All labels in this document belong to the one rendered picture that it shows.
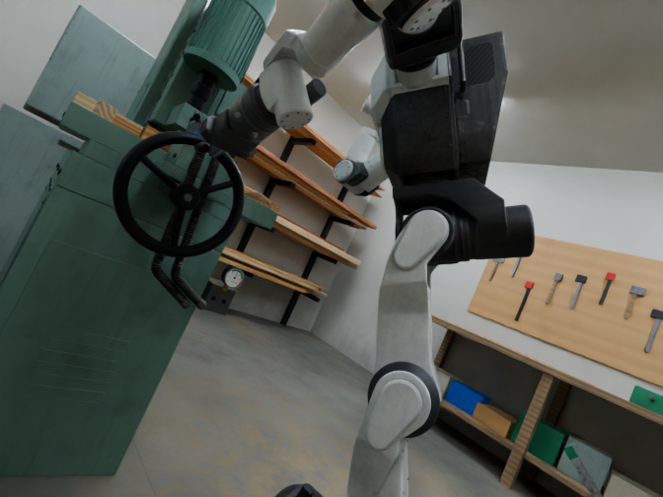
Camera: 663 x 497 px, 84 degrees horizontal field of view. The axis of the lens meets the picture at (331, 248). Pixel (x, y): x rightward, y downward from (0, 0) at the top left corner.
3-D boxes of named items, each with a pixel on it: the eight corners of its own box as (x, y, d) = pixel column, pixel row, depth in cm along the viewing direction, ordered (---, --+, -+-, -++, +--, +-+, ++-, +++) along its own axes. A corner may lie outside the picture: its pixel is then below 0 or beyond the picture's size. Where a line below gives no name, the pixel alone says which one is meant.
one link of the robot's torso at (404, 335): (437, 429, 84) (464, 233, 92) (433, 452, 68) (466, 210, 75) (372, 411, 89) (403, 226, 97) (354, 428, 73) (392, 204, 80)
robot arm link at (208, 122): (197, 149, 72) (230, 117, 64) (200, 108, 75) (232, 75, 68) (252, 172, 81) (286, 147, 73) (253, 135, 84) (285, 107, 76)
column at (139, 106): (105, 167, 119) (203, -24, 124) (99, 165, 136) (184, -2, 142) (172, 198, 133) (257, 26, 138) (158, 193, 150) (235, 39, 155)
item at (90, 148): (82, 154, 87) (90, 139, 87) (77, 153, 103) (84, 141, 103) (229, 224, 111) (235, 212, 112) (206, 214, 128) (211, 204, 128)
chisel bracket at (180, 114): (173, 127, 107) (185, 102, 108) (161, 129, 118) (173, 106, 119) (195, 141, 112) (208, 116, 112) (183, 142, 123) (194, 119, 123)
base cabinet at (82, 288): (-106, 480, 79) (50, 182, 84) (-48, 360, 124) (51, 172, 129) (116, 476, 107) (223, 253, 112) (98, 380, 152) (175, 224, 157)
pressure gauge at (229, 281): (217, 290, 107) (230, 264, 107) (213, 286, 110) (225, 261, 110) (236, 297, 111) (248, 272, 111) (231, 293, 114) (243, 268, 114)
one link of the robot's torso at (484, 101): (503, 205, 98) (489, 88, 106) (526, 143, 67) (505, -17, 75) (391, 216, 107) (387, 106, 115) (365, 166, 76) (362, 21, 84)
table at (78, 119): (58, 120, 75) (72, 94, 76) (56, 127, 99) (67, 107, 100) (286, 235, 113) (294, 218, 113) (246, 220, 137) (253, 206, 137)
